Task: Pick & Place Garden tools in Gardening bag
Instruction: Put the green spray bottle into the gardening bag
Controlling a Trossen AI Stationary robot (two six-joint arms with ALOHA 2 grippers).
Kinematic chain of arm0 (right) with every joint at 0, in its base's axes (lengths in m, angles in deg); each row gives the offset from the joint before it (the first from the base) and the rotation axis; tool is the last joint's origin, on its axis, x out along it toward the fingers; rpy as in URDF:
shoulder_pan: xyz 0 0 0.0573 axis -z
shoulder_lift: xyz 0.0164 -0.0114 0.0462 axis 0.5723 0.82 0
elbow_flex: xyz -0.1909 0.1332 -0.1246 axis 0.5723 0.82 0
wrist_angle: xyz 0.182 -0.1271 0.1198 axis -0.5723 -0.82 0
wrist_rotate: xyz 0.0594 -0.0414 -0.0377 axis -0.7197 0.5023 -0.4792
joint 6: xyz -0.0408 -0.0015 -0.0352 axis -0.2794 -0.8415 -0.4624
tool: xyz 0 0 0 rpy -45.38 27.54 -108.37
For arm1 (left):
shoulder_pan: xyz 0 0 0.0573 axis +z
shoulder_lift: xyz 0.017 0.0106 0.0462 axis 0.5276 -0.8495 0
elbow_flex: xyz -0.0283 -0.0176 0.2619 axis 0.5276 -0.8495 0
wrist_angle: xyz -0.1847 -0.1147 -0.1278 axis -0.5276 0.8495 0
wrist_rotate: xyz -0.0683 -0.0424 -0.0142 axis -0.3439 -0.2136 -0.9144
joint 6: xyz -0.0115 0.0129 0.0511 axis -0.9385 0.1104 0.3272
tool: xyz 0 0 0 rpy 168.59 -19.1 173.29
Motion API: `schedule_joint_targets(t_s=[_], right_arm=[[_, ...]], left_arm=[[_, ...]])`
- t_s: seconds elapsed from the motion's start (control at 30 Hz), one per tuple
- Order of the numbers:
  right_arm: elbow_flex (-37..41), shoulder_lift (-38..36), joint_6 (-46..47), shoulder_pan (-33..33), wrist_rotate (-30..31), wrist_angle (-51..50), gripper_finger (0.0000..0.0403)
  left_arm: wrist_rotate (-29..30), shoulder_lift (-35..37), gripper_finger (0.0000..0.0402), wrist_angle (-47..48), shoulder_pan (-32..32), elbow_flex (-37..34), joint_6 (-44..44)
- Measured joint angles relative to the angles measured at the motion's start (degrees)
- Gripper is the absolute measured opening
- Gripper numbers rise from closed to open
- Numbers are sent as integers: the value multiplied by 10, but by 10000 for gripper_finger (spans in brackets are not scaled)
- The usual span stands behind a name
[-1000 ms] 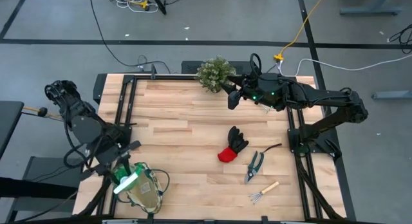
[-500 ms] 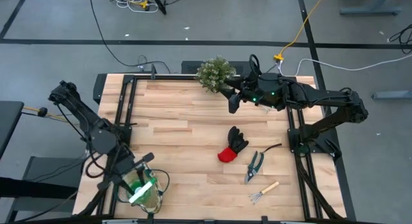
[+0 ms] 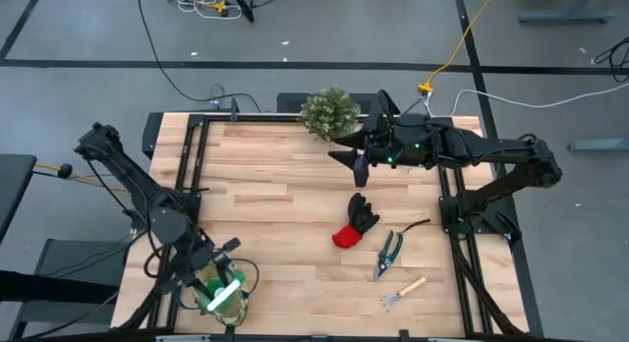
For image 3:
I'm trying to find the white floor cable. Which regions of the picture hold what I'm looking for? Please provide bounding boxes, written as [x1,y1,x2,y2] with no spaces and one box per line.
[425,81,629,118]

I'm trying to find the beige gardening bag green trim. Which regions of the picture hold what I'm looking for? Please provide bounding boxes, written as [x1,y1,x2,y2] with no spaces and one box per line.
[176,248,261,329]

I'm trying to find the green potted plant black pot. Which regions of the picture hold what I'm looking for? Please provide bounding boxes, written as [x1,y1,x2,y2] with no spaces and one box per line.
[298,85,363,143]

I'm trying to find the black side table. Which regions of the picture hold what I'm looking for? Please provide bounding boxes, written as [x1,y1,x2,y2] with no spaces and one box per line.
[0,153,38,245]

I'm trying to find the white and yellow cable bundle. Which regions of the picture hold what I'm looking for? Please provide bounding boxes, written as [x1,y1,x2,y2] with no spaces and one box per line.
[175,0,245,22]

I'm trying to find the green pruning shears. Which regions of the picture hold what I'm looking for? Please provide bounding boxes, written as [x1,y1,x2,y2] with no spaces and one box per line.
[372,218,432,283]

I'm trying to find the grey desk foot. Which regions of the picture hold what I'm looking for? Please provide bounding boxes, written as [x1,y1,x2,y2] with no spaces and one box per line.
[567,138,629,153]
[518,0,614,25]

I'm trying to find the hand rake wooden handle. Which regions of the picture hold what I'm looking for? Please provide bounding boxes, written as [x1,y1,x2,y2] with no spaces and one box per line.
[378,276,428,313]

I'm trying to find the green white spray bottle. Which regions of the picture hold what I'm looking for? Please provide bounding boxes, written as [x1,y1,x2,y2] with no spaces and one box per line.
[203,275,247,314]

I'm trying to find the black perforated box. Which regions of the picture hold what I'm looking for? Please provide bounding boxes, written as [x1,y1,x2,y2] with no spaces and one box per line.
[276,91,400,115]

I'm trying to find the red and black garden glove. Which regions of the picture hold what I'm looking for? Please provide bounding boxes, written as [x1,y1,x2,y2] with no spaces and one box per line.
[331,193,381,250]

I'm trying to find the black stand leg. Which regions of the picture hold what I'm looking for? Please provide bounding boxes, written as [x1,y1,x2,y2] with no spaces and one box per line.
[228,0,257,24]

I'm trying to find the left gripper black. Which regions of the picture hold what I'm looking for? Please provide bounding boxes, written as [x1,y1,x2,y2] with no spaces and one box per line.
[184,236,243,298]

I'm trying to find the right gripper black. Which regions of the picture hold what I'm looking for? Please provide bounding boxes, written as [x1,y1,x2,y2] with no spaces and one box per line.
[327,114,412,189]

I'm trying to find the long black floor cable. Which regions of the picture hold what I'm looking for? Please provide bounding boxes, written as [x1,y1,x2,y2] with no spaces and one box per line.
[135,0,261,113]

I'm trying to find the coiled black cable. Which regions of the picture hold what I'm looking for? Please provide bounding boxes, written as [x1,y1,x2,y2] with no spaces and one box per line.
[592,35,629,84]

